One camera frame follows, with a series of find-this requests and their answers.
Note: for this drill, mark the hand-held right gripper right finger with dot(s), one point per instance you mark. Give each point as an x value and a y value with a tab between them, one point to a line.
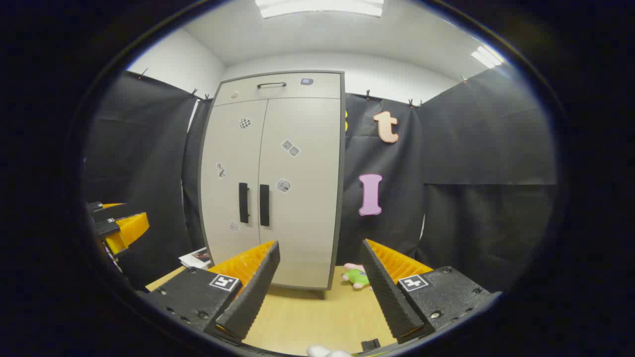
387	297

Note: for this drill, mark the long ceiling light panel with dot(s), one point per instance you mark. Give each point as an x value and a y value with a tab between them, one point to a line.
320	7

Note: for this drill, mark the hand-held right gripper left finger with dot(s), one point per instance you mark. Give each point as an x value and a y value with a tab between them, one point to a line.
253	297

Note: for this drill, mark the black backdrop cloth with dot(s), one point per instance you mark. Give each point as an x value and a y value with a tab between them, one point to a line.
471	148

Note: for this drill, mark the green pink plush toy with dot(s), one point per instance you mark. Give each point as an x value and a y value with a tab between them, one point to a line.
358	277

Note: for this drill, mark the grey cabinet drawer front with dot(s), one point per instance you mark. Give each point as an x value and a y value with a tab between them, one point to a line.
317	91

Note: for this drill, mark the stack of white books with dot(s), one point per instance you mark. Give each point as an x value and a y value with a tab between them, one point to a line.
196	258

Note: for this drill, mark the grey cabinet door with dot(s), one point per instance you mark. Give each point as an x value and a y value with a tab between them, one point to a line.
223	198
307	223

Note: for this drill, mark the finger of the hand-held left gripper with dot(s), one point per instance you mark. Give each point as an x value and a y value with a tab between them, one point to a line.
111	212
130	229

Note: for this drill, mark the grey double-door shoe cabinet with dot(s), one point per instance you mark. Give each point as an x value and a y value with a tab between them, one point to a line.
343	148

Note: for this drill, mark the small ceiling light panel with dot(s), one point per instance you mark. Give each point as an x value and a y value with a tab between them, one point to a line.
487	57

